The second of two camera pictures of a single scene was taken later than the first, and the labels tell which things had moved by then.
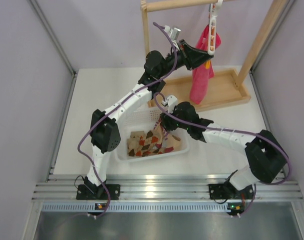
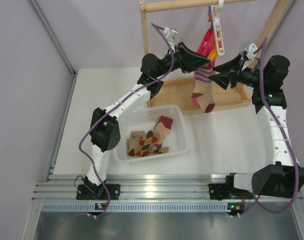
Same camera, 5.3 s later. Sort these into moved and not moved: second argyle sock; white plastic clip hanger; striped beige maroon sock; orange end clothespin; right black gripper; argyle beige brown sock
Moved: right black gripper; striped beige maroon sock; white plastic clip hanger; orange end clothespin
Not moved: argyle beige brown sock; second argyle sock
